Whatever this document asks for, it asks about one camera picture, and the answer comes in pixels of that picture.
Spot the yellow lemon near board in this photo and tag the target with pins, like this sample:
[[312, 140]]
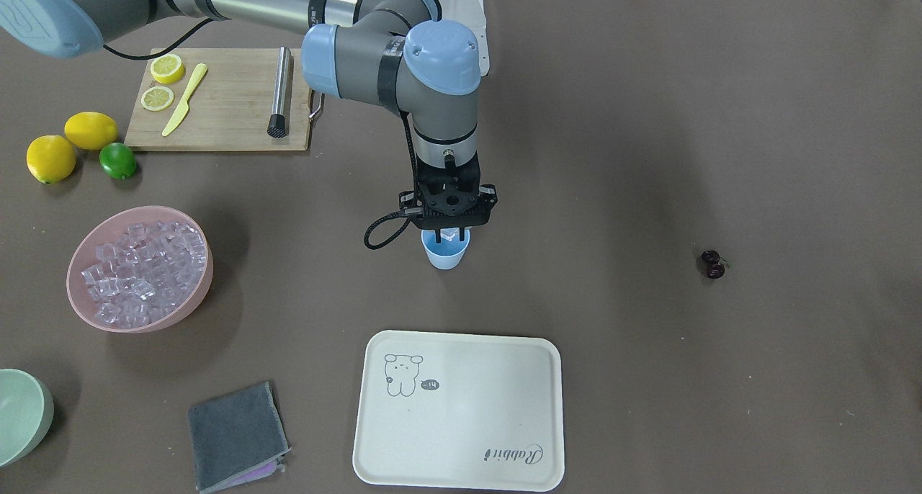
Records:
[[91, 131]]

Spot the light blue plastic cup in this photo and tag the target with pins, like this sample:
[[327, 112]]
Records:
[[444, 256]]

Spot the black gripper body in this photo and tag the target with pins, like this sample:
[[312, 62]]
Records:
[[490, 195]]

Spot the pink bowl of ice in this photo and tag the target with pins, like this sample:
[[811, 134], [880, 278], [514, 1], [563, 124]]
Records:
[[142, 270]]

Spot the lemon slice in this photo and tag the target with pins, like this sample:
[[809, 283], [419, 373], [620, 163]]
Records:
[[157, 98], [167, 69]]

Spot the yellow plastic knife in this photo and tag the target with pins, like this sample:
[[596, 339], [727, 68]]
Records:
[[183, 105]]

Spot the mint green bowl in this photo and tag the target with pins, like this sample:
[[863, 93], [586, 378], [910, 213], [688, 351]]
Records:
[[26, 414]]

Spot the lemon slice upper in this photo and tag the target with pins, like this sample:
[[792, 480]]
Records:
[[167, 69]]

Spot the cream rabbit tray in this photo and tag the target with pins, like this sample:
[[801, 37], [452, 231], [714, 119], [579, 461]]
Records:
[[452, 410]]

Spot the clear ice cube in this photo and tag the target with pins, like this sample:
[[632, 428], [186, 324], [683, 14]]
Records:
[[450, 236]]

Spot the grey folded cloth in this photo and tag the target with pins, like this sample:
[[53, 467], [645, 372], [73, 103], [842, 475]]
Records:
[[236, 438]]

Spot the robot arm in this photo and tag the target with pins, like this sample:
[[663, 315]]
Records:
[[412, 57]]

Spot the green lime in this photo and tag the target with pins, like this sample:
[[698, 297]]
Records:
[[118, 160]]

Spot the wooden cutting board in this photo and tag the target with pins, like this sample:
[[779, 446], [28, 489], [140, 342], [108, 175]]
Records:
[[231, 107]]

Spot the dark cherry pair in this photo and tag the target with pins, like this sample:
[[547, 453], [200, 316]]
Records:
[[715, 265]]

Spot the lemon slice lower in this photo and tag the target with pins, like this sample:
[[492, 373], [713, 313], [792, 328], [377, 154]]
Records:
[[157, 98]]

